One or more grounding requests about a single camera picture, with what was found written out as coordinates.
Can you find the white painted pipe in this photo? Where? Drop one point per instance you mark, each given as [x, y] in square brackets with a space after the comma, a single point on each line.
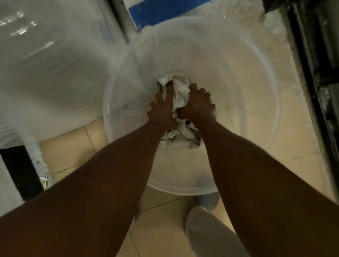
[35, 158]

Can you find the grey metal post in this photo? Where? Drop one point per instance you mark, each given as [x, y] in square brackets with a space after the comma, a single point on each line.
[120, 18]

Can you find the white appliance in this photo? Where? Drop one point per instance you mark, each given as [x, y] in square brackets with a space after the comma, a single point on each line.
[53, 66]

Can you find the person's right thumb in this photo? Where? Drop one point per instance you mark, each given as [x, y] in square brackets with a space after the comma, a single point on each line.
[182, 110]

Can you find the blue panel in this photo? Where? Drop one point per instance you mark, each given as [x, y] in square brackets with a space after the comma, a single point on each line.
[164, 9]

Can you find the person's left little finger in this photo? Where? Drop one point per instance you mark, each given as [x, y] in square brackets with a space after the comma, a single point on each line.
[150, 114]

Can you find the person's right forearm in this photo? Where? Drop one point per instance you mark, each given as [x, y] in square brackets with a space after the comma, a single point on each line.
[264, 201]

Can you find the translucent plastic basin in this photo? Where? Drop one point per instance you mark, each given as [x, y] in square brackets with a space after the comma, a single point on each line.
[238, 92]

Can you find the person's right hand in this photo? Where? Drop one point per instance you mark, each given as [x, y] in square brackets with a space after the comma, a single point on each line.
[197, 107]

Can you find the dark metal door frame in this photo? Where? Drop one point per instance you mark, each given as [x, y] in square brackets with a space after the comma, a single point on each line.
[315, 66]

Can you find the white striped cloth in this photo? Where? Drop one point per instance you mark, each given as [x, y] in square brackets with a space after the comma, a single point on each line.
[182, 90]

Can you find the black panel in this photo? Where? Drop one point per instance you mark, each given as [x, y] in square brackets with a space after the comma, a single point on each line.
[21, 172]

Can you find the person's left middle finger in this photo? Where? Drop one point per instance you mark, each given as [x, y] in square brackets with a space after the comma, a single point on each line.
[159, 98]

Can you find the person's right little finger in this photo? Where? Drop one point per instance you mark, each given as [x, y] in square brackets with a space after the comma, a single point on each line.
[212, 106]

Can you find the person's left hand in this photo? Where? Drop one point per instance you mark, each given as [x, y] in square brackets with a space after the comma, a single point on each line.
[162, 113]

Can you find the person's left forearm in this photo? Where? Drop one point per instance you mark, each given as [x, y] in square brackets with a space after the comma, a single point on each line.
[87, 201]

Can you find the person's white trouser leg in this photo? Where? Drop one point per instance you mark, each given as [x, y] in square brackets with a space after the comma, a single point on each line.
[209, 235]

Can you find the person's right middle finger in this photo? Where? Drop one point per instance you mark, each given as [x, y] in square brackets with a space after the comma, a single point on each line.
[202, 91]

